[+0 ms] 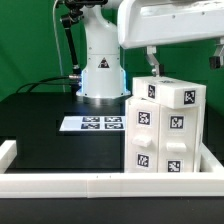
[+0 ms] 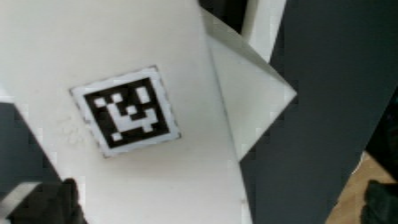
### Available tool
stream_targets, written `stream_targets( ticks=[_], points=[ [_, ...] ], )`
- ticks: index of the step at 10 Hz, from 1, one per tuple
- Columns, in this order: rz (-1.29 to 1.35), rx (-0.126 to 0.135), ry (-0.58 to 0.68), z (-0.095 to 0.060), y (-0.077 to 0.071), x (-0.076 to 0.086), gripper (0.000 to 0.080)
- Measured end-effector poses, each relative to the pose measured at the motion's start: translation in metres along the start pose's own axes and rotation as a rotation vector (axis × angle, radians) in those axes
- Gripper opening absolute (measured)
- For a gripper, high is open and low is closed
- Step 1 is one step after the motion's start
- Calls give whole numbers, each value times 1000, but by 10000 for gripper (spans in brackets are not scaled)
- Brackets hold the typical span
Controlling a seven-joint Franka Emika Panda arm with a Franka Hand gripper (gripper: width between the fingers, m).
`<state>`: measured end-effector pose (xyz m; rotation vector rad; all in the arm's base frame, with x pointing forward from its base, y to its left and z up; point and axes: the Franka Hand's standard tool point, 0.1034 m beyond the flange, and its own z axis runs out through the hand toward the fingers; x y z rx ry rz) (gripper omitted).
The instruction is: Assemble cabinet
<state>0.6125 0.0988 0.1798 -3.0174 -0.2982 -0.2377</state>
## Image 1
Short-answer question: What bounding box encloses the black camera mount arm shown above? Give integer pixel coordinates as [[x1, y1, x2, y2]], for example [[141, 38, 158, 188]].
[[60, 0, 108, 75]]

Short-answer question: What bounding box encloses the white cabinet top panel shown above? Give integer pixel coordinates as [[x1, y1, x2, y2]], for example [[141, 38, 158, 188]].
[[158, 106, 198, 173]]

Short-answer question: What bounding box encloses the white U-shaped frame border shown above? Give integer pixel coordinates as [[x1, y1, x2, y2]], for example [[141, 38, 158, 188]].
[[0, 140, 224, 198]]

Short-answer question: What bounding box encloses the white cabinet box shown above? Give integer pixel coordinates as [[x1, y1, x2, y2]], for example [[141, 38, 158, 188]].
[[123, 95, 207, 174]]

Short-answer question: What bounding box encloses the black cable bundle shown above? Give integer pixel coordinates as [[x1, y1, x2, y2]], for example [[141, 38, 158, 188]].
[[16, 75, 83, 94]]

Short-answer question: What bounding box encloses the white base tag plate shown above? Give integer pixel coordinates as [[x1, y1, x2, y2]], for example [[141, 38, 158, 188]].
[[60, 116, 125, 132]]

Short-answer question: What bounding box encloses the small white tagged cube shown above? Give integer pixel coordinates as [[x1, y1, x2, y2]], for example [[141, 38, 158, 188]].
[[132, 76, 206, 109]]

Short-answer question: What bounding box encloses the white cabinet door panel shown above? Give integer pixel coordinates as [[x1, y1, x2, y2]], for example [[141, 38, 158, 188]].
[[124, 97, 160, 173]]

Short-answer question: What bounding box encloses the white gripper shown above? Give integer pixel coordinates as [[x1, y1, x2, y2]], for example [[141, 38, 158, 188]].
[[117, 0, 224, 76]]

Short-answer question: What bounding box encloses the grey hanging cable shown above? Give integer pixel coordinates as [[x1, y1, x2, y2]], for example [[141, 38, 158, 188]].
[[52, 0, 67, 93]]

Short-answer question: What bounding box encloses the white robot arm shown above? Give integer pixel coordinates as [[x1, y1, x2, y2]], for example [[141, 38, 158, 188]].
[[81, 0, 224, 99]]

